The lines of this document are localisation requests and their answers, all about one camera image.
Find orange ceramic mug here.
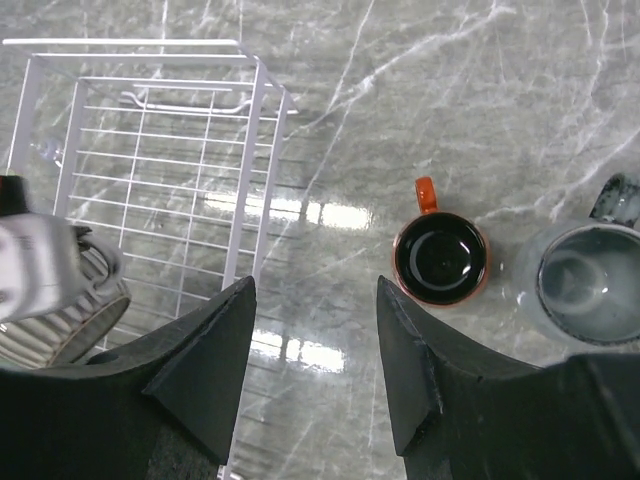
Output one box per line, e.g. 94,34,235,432
391,176,491,308

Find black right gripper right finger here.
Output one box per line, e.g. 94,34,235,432
376,278,639,479

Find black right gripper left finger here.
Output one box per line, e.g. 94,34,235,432
1,277,256,479

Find ribbed striped ceramic cup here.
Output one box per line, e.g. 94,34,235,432
1,225,131,369

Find white wire dish rack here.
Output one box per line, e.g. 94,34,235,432
0,38,300,480

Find pale blue ceramic mug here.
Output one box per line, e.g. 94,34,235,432
512,173,639,346

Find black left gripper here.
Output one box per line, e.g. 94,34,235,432
0,175,30,216

